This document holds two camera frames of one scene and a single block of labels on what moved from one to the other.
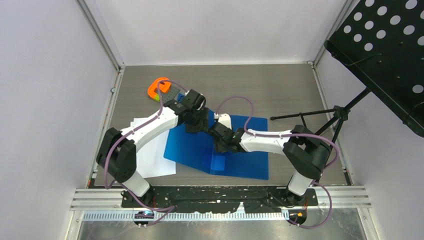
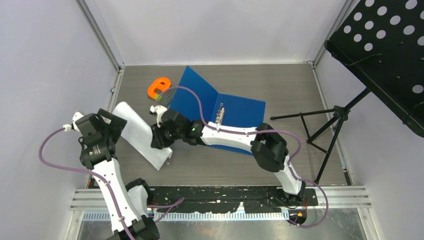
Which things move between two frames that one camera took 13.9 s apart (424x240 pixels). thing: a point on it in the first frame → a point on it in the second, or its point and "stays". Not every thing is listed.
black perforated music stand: (381, 42) stays
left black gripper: (202, 125) → (116, 124)
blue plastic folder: (196, 150) → (237, 111)
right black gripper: (220, 147) → (159, 142)
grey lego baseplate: (170, 94) stays
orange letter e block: (154, 84) stays
